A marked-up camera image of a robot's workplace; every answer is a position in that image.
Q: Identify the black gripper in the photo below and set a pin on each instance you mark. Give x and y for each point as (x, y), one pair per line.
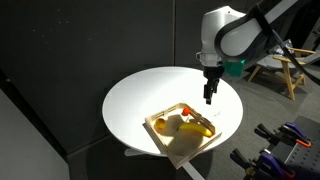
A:
(214, 73)

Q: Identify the yellow toy banana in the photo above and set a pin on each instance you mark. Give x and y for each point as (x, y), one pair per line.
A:
(196, 128)

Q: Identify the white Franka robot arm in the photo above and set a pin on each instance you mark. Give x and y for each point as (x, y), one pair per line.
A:
(240, 30)

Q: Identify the small red toy fruit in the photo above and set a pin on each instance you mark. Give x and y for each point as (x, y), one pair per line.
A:
(186, 111)

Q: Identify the toy orange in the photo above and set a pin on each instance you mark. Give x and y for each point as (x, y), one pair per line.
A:
(160, 124)

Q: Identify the wooden tray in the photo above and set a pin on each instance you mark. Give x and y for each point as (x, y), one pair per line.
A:
(181, 146)

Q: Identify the wooden lounge chair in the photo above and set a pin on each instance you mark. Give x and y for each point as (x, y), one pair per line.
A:
(288, 68)

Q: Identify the crumpled clear plastic bag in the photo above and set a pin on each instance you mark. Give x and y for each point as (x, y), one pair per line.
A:
(281, 47)

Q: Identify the perforated metal board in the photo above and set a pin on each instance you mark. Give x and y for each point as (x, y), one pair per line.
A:
(305, 160)

